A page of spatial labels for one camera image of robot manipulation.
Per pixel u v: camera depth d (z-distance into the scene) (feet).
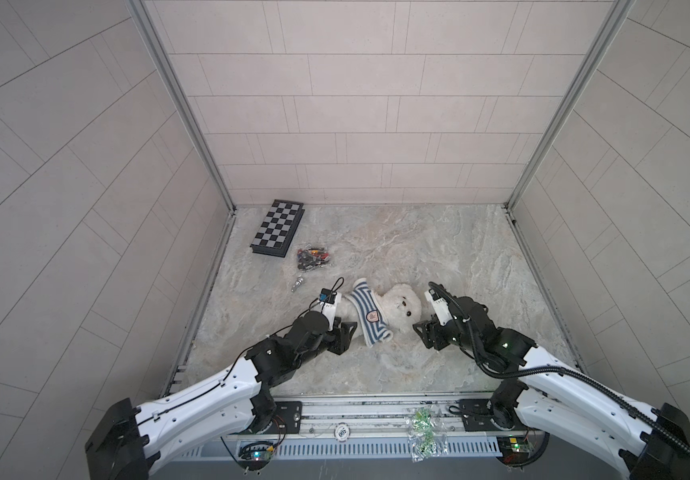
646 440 1.31
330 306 2.18
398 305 2.64
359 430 2.32
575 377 1.56
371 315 2.64
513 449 2.23
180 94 2.79
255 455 2.11
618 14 2.33
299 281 3.07
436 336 2.23
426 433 2.27
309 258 3.25
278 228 3.45
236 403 1.62
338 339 2.14
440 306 2.26
